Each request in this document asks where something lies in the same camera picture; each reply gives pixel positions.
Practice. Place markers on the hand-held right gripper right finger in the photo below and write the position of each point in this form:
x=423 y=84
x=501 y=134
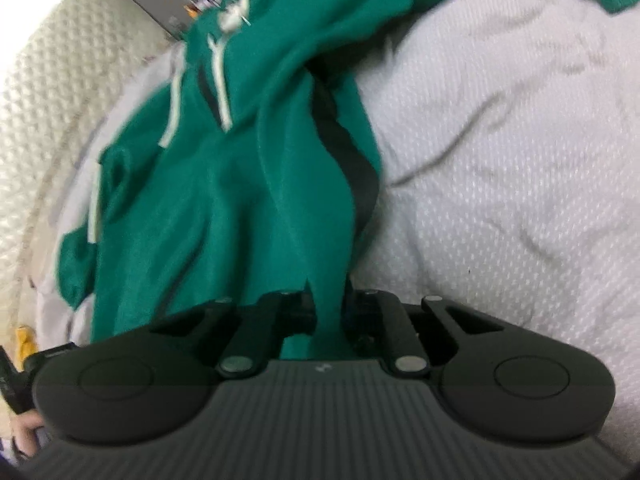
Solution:
x=357 y=315

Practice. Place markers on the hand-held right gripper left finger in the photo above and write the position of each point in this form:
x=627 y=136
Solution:
x=300 y=315

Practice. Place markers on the green pants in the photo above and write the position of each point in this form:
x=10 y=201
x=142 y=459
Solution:
x=225 y=185

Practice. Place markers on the person's left hand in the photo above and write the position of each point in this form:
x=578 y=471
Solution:
x=24 y=432

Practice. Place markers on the yellow cloth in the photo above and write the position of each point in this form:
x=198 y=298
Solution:
x=26 y=345

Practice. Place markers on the grey blanket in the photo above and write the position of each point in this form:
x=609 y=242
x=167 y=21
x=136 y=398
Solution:
x=500 y=160

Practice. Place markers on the cream quilted headboard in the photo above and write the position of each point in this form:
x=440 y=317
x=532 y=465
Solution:
x=50 y=110

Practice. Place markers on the group of small cosmetic bottles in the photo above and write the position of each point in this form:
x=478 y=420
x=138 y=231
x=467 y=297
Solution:
x=202 y=0

